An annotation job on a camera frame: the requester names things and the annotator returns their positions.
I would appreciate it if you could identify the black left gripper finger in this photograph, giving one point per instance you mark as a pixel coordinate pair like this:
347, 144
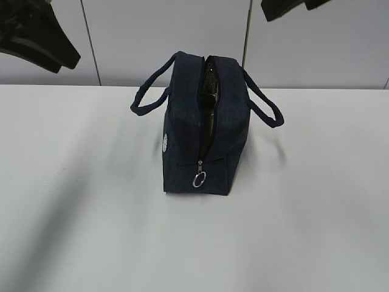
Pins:
30, 57
68, 56

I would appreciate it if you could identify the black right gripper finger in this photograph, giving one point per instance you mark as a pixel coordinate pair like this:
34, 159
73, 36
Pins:
274, 9
313, 4

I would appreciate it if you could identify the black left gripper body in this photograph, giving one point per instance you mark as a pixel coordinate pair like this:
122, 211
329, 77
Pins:
22, 22

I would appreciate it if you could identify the dark navy lunch bag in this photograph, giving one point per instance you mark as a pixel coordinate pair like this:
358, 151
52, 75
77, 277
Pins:
178, 84

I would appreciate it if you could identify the green cucumber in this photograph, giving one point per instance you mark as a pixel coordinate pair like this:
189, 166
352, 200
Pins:
209, 99

